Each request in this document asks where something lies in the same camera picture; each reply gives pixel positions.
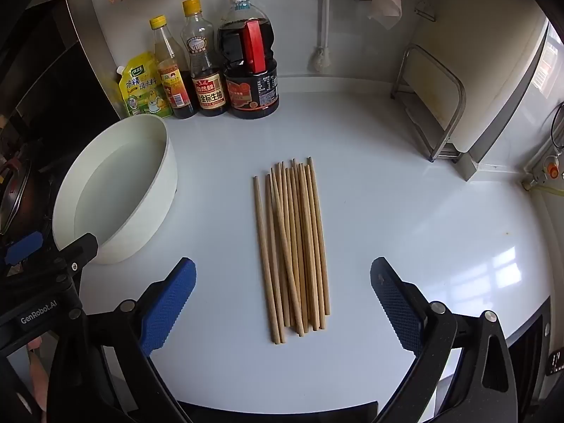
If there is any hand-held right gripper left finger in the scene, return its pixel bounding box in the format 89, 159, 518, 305
48, 256, 197, 423

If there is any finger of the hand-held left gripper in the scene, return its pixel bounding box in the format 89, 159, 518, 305
42, 233, 98, 275
0, 231, 44, 269

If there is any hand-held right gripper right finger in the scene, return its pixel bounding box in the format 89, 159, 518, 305
370, 256, 518, 423

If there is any white round basin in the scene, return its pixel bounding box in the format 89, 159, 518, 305
52, 114, 178, 266

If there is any pile of wooden chopsticks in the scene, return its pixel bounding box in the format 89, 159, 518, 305
253, 156, 331, 344

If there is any person's left hand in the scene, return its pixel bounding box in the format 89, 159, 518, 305
27, 336, 49, 416

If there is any dark wok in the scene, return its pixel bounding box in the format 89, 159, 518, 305
0, 154, 37, 239

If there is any dark appliance front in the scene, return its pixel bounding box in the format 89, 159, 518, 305
507, 300, 564, 380

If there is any black range hood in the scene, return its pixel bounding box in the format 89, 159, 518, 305
0, 0, 109, 142

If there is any yellow seasoning pouch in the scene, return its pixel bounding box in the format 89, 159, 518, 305
115, 51, 173, 119

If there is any small yellow-cap vinegar bottle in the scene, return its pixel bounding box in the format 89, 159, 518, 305
149, 15, 199, 119

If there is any yellow-cap soy sauce bottle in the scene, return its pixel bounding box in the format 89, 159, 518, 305
180, 0, 230, 117

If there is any metal cutting board rack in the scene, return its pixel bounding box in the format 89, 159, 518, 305
390, 45, 467, 165

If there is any white bottle brush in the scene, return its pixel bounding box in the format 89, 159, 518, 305
307, 0, 332, 72

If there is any cream cutting board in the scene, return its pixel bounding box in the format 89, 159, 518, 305
399, 0, 551, 155

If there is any wall outlet with orange button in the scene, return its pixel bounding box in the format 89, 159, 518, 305
522, 150, 564, 191

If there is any large red-handle soy sauce jug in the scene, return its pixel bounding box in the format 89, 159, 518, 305
217, 0, 280, 119

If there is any black cable loop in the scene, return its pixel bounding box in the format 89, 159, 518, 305
551, 101, 564, 151

